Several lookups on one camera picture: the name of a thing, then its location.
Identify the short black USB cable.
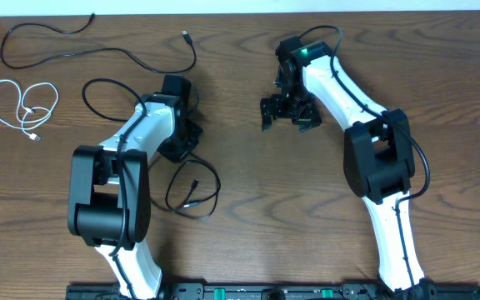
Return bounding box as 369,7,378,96
147,152,223,221

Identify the long black USB cable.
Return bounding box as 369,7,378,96
0,12,198,75

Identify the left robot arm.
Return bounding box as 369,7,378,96
67,74,202,299

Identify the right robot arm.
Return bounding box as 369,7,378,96
260,36,424,296

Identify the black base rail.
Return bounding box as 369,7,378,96
65,282,480,300

